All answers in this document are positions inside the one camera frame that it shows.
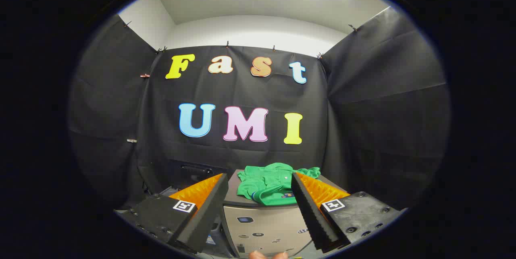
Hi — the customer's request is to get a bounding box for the black backdrop cloth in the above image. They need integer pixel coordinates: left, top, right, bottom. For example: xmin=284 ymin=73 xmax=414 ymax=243
xmin=69 ymin=6 xmax=450 ymax=211

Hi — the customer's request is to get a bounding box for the grey washing machine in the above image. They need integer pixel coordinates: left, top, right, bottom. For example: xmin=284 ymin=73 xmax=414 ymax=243
xmin=153 ymin=184 xmax=232 ymax=256

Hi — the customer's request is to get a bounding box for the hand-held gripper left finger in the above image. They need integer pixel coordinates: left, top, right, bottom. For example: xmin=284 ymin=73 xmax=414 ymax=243
xmin=116 ymin=173 xmax=229 ymax=254

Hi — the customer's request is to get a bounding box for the green polo shirt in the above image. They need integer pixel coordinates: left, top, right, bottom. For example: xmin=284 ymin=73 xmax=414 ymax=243
xmin=237 ymin=163 xmax=321 ymax=206

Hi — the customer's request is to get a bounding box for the grey cabinet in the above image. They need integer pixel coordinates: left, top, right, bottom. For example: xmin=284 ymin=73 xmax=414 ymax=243
xmin=223 ymin=169 xmax=351 ymax=258

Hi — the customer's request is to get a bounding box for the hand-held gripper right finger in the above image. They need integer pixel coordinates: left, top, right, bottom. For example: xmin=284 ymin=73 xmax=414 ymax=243
xmin=291 ymin=172 xmax=408 ymax=251

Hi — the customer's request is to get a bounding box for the dark washing machine lid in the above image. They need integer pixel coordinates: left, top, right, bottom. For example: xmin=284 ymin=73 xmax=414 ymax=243
xmin=167 ymin=158 xmax=229 ymax=189

